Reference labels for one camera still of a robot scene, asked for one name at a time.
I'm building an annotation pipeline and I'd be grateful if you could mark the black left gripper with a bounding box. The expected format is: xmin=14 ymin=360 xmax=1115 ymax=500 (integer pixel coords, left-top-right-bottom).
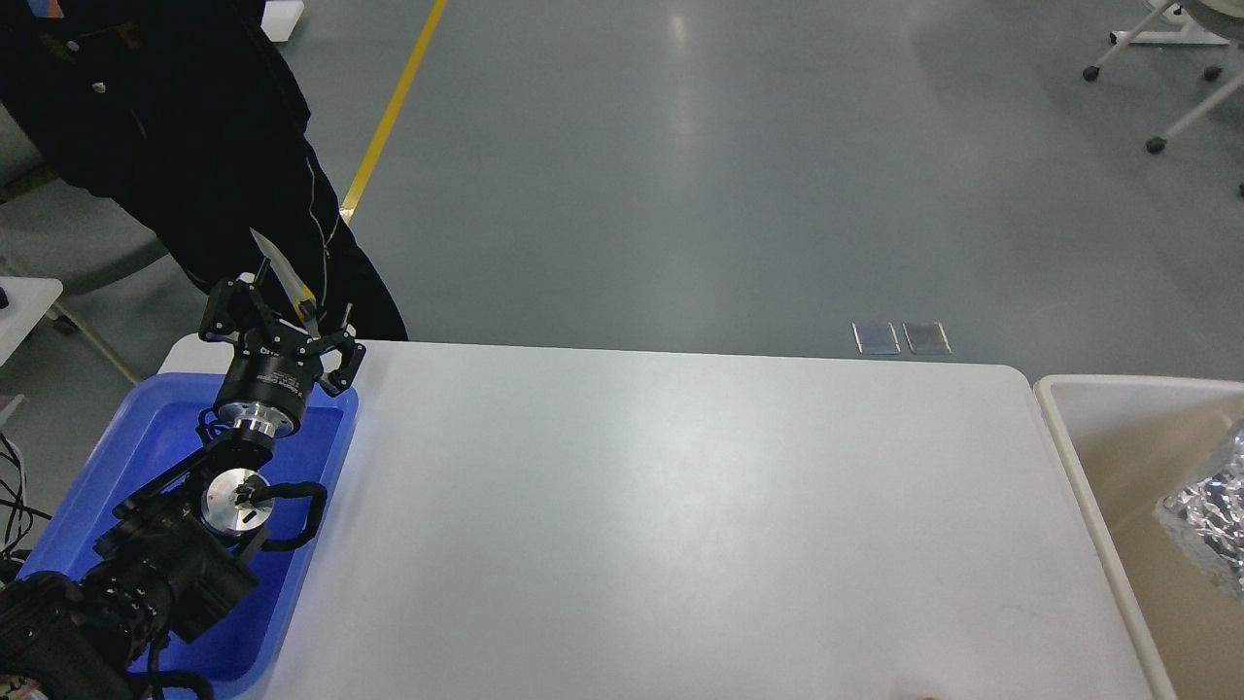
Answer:
xmin=199 ymin=259 xmax=367 ymax=438

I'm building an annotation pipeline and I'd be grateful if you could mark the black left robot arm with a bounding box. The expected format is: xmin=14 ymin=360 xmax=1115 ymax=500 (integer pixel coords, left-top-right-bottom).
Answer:
xmin=2 ymin=252 xmax=367 ymax=699

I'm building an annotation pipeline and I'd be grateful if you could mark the white side table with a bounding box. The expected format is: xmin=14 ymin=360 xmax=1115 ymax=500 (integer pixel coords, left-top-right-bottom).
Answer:
xmin=1 ymin=276 xmax=63 ymax=366

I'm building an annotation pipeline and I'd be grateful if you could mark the beige plastic bin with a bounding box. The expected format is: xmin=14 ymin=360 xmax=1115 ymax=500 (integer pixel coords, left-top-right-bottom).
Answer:
xmin=1034 ymin=375 xmax=1243 ymax=699

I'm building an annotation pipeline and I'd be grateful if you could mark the person in black clothes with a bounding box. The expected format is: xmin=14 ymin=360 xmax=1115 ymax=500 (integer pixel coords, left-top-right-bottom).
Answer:
xmin=2 ymin=1 xmax=408 ymax=341

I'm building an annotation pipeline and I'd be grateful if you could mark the left metal floor plate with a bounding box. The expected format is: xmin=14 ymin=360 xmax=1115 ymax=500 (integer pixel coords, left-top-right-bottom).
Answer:
xmin=852 ymin=322 xmax=903 ymax=356

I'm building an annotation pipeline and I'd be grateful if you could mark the blue plastic bin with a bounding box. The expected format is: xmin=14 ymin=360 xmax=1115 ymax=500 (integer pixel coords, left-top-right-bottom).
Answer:
xmin=21 ymin=372 xmax=360 ymax=699

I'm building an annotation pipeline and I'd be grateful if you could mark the metal floor plate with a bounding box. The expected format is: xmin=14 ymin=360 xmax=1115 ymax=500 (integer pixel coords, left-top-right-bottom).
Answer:
xmin=902 ymin=322 xmax=952 ymax=356
xmin=852 ymin=322 xmax=903 ymax=356

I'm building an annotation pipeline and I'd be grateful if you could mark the silver foil bag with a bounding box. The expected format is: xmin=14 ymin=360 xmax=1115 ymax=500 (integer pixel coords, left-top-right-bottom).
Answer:
xmin=1154 ymin=420 xmax=1243 ymax=602

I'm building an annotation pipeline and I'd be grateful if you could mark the white wheeled stand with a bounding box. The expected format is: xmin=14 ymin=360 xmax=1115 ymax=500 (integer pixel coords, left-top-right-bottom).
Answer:
xmin=1084 ymin=0 xmax=1244 ymax=195

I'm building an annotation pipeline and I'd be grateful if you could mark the right metal floor plate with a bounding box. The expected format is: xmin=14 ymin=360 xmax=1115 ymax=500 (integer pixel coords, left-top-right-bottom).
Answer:
xmin=902 ymin=322 xmax=952 ymax=356

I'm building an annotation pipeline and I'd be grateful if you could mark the white floor box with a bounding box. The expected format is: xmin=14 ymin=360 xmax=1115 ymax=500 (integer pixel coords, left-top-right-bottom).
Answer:
xmin=260 ymin=0 xmax=305 ymax=44

